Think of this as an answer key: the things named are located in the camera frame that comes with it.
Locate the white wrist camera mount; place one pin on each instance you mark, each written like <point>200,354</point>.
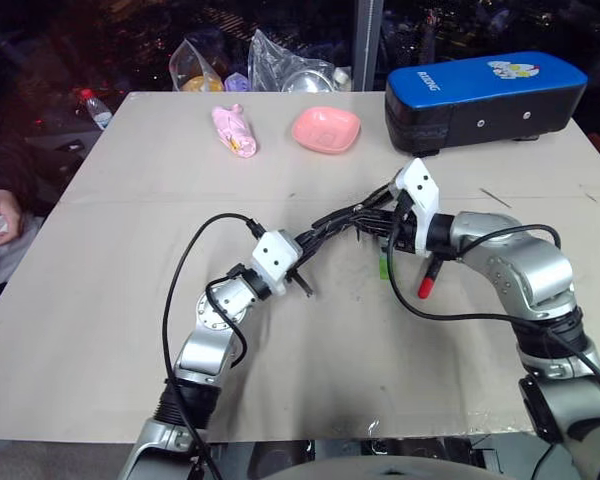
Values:
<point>272,255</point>
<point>422,195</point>

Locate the person's bare hand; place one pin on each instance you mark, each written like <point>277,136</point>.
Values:
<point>2,210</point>

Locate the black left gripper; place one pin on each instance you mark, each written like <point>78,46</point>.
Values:
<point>300,258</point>

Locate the grey metal post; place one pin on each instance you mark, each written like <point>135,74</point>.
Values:
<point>369,45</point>

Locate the white cloth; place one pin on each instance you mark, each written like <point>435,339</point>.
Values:
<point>15,250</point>

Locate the plastic water bottle red cap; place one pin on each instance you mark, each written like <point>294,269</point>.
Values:
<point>97,110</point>

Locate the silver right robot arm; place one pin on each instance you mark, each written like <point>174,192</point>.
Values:
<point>530,270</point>

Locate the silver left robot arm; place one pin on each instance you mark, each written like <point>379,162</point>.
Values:
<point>205,350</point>

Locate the green highlighter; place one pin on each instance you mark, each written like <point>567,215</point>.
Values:
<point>382,262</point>

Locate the purple object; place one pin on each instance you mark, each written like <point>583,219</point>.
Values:
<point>237,82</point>

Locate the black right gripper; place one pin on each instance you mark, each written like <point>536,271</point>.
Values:
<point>404,236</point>

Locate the pink folded cloth bundle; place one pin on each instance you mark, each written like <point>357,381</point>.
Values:
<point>235,131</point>

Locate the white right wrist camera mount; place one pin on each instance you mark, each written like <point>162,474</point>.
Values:
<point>422,195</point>

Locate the blue and black boxing pad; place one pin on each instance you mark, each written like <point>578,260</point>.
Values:
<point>480,95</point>

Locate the pink plastic bowl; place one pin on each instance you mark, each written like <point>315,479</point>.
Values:
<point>325,131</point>

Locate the red marker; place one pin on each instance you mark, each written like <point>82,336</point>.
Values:
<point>426,287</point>

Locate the clear crumpled plastic bag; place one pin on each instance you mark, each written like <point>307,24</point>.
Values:
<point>275,57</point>

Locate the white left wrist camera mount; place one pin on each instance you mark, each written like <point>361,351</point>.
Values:
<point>272,255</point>

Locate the clear bag with yellow contents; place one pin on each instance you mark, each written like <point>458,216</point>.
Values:
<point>197,75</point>

